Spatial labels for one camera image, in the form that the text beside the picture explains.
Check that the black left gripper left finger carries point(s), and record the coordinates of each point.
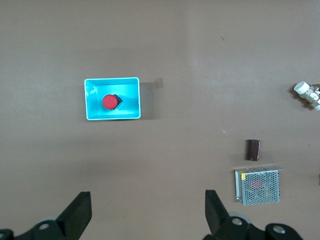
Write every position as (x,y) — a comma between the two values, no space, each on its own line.
(75,217)

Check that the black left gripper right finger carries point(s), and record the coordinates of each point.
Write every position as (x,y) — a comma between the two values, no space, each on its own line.
(216,215)

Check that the metal mesh power supply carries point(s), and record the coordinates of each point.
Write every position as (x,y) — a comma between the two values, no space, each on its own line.
(258,186)

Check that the dark brown cylindrical capacitor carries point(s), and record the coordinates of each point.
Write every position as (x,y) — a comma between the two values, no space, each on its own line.
(253,150)

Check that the red push button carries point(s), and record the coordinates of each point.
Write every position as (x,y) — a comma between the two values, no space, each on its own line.
(109,101)

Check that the cyan plastic bin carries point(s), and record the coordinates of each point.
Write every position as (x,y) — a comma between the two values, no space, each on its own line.
(130,95)

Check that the white-capped metal pipe fitting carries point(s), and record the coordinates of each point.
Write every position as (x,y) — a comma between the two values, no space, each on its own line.
(303,90)

